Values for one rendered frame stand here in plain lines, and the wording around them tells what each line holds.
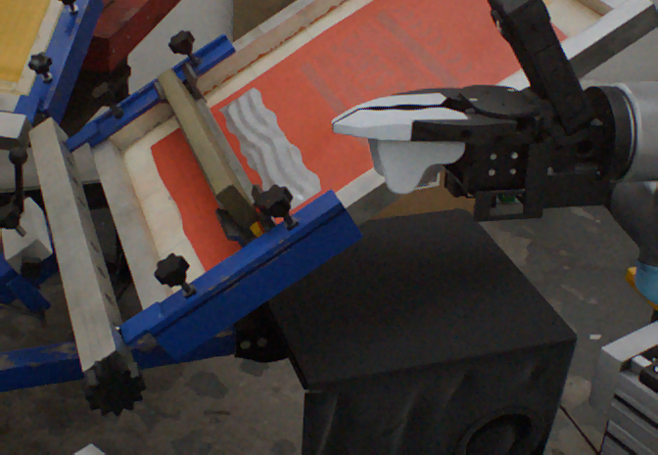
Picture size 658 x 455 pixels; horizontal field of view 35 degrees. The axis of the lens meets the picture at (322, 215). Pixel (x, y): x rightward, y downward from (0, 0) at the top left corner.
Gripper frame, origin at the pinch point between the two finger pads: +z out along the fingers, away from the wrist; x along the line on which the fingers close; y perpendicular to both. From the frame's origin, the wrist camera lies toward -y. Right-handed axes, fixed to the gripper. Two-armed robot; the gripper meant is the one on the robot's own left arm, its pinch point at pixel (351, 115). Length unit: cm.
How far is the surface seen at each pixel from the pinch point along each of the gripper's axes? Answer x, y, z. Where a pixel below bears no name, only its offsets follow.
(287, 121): 86, 29, -12
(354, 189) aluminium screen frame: 57, 29, -16
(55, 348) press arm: 85, 65, 25
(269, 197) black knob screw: 54, 28, -4
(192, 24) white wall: 292, 61, -19
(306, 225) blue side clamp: 53, 32, -9
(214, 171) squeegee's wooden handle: 67, 29, 1
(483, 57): 72, 15, -38
